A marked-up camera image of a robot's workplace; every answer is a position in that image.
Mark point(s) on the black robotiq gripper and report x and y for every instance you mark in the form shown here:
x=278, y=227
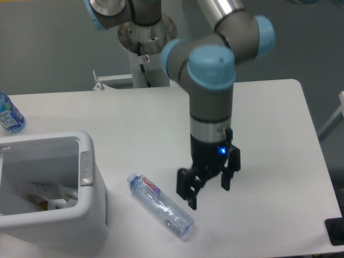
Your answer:
x=208, y=160

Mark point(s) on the clear plastic water bottle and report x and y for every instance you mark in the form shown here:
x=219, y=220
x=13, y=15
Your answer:
x=178, y=220

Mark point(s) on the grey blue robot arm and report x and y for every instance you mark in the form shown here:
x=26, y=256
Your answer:
x=204, y=68

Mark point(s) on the white plastic trash can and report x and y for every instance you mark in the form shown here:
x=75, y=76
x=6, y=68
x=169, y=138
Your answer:
x=66, y=158

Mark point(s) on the trash inside bin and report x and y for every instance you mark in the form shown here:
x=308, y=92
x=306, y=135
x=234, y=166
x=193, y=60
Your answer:
x=52, y=196

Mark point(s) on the black clamp at table corner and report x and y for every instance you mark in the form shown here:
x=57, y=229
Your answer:
x=334, y=227

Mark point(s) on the blue labelled water bottle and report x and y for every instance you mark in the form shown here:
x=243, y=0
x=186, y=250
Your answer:
x=11, y=118

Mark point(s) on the white frame leg right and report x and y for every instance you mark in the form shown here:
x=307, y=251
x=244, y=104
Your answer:
x=333, y=121

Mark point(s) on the white metal frame bracket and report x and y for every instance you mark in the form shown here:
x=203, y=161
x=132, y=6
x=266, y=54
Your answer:
x=112, y=82

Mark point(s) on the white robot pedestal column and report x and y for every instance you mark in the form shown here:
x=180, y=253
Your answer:
x=144, y=45

